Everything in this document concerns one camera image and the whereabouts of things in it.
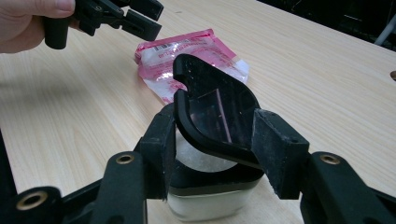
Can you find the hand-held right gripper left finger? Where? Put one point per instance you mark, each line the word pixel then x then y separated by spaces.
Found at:
pixel 130 186

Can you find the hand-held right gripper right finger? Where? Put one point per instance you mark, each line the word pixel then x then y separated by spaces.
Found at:
pixel 280 155

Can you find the pink and white seasoning bag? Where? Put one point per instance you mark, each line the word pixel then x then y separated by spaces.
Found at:
pixel 162 62

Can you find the clear jar with black lid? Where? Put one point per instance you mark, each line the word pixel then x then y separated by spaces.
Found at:
pixel 214 102

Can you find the white desk leg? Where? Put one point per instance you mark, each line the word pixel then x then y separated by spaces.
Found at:
pixel 387 32

